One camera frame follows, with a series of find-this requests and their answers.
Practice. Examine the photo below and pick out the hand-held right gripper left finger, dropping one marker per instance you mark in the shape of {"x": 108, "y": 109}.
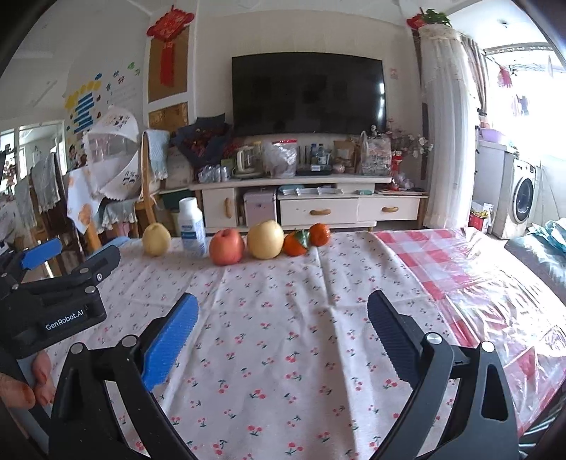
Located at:
{"x": 170, "y": 340}

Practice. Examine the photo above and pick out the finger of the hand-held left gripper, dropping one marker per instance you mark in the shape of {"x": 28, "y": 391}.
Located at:
{"x": 101, "y": 265}
{"x": 42, "y": 254}

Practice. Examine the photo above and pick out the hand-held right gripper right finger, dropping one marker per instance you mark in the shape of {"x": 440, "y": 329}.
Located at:
{"x": 391, "y": 336}

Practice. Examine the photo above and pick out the person's left hand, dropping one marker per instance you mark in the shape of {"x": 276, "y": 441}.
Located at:
{"x": 44, "y": 376}

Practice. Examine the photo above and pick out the small yellow pear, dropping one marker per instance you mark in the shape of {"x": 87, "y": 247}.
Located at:
{"x": 155, "y": 241}

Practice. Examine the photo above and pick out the dining table orange print cloth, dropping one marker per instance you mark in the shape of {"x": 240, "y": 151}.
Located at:
{"x": 82, "y": 203}

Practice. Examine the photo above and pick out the dark chair grey lace cover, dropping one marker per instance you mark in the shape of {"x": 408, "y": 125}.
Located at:
{"x": 44, "y": 181}

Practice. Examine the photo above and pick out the white bottle with blue label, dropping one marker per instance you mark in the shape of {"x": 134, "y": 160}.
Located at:
{"x": 192, "y": 230}

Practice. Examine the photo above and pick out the red checked table cover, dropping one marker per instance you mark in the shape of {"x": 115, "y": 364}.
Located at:
{"x": 477, "y": 283}

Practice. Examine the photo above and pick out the cherry print tablecloth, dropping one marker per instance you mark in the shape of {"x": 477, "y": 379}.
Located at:
{"x": 274, "y": 318}

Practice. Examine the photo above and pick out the red apple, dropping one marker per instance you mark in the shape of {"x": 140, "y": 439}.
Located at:
{"x": 226, "y": 247}

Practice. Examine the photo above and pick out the mesh food cover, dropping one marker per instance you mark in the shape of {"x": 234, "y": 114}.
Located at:
{"x": 110, "y": 155}

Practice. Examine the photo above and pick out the white printed sack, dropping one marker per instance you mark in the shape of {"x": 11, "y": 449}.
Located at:
{"x": 179, "y": 168}

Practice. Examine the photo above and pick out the plain orange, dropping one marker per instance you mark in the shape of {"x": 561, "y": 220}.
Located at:
{"x": 319, "y": 234}

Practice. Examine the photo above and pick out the light blue towel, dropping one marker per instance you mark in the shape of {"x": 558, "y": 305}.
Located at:
{"x": 157, "y": 152}

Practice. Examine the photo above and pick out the orange with green leaf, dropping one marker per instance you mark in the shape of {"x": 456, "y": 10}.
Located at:
{"x": 295, "y": 245}

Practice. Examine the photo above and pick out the large yellow pear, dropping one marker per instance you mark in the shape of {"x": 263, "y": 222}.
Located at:
{"x": 265, "y": 241}

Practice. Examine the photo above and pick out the set of glass cups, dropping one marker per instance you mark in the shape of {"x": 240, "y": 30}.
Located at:
{"x": 214, "y": 173}

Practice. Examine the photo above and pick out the white television cabinet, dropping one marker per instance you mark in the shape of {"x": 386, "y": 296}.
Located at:
{"x": 318, "y": 210}

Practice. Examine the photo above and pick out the dark wrapped flower bouquet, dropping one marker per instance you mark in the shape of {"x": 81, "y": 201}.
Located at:
{"x": 201, "y": 141}

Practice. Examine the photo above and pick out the pink storage box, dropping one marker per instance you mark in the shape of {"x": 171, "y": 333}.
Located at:
{"x": 260, "y": 208}

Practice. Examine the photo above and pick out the grey sofa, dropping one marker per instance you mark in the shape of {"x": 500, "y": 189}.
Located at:
{"x": 539, "y": 265}

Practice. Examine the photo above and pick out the white kettle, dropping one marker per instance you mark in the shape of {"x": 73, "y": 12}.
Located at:
{"x": 247, "y": 161}

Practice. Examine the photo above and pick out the large clear snack bag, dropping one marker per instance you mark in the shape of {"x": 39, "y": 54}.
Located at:
{"x": 376, "y": 155}

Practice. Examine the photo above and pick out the brown paper bag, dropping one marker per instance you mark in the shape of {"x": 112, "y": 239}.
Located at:
{"x": 345, "y": 157}

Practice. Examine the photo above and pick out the white washing machine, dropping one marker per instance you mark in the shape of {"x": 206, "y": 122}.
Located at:
{"x": 521, "y": 197}

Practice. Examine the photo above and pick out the pack of small bottles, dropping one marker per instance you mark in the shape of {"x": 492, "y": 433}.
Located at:
{"x": 319, "y": 155}

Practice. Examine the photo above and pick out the artificial white flowers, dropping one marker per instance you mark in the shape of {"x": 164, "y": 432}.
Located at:
{"x": 411, "y": 141}

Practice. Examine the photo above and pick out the clear plastic food bag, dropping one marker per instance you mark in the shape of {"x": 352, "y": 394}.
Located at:
{"x": 279, "y": 159}

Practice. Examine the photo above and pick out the standing air conditioner lace cover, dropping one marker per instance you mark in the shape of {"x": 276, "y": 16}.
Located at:
{"x": 446, "y": 132}

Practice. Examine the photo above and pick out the purple basin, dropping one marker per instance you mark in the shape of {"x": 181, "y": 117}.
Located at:
{"x": 491, "y": 135}

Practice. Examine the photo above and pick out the black television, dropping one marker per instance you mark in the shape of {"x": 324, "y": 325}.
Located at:
{"x": 309, "y": 93}

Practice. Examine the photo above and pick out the red green plant decoration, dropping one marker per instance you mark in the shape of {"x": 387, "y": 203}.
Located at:
{"x": 429, "y": 18}

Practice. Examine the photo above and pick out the blue yellow wall stickers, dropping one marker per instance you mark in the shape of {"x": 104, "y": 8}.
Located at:
{"x": 84, "y": 106}

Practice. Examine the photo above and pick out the brown wall panel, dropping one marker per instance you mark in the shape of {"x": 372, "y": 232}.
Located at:
{"x": 177, "y": 75}

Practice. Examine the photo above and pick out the red knot wall decoration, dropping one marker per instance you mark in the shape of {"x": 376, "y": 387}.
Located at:
{"x": 168, "y": 31}

